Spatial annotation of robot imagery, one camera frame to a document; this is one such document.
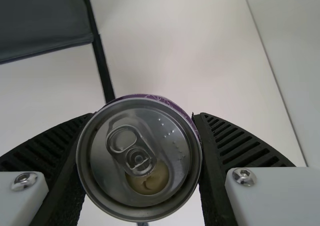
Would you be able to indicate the purple can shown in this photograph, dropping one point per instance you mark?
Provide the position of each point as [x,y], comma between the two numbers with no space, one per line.
[140,156]

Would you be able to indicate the black strip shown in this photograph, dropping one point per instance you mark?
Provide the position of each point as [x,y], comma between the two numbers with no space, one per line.
[100,48]

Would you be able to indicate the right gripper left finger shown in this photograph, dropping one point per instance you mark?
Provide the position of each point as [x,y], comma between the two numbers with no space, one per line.
[42,161]

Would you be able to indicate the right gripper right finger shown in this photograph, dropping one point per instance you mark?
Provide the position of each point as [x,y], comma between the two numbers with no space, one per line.
[250,166]

